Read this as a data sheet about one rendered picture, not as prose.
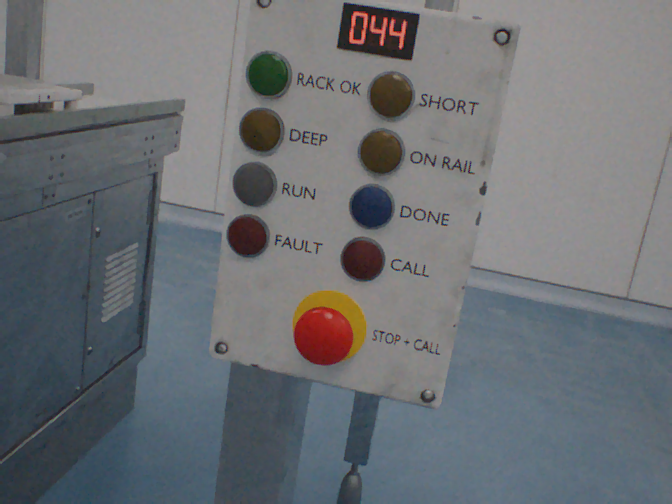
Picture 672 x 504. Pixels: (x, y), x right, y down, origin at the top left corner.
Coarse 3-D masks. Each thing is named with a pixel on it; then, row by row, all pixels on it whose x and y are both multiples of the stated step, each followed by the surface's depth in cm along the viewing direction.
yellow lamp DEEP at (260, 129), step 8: (256, 112) 48; (264, 112) 48; (248, 120) 48; (256, 120) 48; (264, 120) 48; (272, 120) 48; (248, 128) 48; (256, 128) 48; (264, 128) 48; (272, 128) 48; (248, 136) 48; (256, 136) 48; (264, 136) 48; (272, 136) 48; (248, 144) 48; (256, 144) 48; (264, 144) 48; (272, 144) 48
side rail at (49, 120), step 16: (48, 112) 139; (64, 112) 143; (80, 112) 149; (96, 112) 155; (112, 112) 162; (128, 112) 169; (144, 112) 178; (160, 112) 187; (0, 128) 124; (16, 128) 129; (32, 128) 134; (48, 128) 139
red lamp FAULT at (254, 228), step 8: (232, 224) 50; (240, 224) 50; (248, 224) 50; (256, 224) 50; (232, 232) 50; (240, 232) 50; (248, 232) 50; (256, 232) 50; (264, 232) 50; (232, 240) 50; (240, 240) 50; (248, 240) 50; (256, 240) 50; (264, 240) 50; (240, 248) 50; (248, 248) 50; (256, 248) 50
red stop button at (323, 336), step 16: (304, 320) 48; (320, 320) 48; (336, 320) 48; (304, 336) 48; (320, 336) 48; (336, 336) 48; (352, 336) 48; (304, 352) 49; (320, 352) 48; (336, 352) 48
